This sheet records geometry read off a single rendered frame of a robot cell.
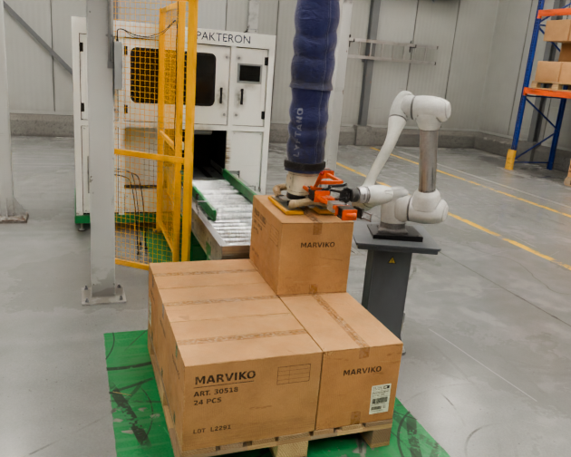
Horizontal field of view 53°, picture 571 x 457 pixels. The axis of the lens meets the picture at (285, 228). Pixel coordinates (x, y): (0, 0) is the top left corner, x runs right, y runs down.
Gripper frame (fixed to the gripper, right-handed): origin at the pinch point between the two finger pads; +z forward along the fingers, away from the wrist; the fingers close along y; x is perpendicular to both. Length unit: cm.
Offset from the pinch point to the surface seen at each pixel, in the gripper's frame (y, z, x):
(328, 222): 13.4, -3.7, -4.7
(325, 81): -57, -4, 16
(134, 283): 107, 81, 157
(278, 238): 22.3, 21.6, -0.2
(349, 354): 56, 8, -65
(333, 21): -86, -5, 15
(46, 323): 107, 141, 97
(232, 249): 49, 30, 61
